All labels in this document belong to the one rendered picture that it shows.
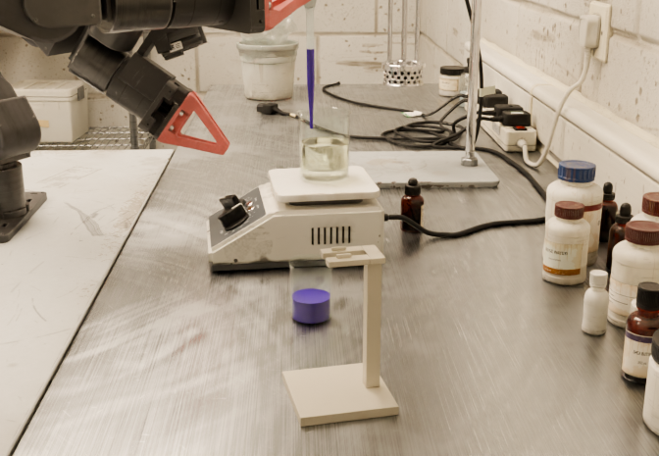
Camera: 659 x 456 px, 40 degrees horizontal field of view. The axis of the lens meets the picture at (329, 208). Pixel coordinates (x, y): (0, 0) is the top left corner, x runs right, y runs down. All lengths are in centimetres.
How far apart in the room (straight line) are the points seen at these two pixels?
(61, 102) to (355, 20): 110
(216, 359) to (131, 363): 7
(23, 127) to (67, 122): 204
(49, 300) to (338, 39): 257
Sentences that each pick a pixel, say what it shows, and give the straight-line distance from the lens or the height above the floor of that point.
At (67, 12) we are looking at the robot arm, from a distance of 69.
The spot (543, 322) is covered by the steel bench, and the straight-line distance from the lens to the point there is 92.
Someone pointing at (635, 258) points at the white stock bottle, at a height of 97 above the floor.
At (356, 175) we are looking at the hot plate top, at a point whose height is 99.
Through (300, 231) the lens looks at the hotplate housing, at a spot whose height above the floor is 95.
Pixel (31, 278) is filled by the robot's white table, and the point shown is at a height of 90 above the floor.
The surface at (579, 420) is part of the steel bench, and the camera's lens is 76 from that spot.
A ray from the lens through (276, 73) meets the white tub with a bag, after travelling 205.
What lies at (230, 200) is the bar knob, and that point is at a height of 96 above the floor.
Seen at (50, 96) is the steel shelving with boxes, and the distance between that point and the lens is 325.
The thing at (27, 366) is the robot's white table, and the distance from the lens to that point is 86.
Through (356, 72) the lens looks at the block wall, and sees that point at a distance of 347.
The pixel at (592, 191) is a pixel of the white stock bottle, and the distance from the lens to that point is 106.
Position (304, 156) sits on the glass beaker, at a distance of 105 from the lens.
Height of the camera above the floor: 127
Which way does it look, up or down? 17 degrees down
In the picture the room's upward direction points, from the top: straight up
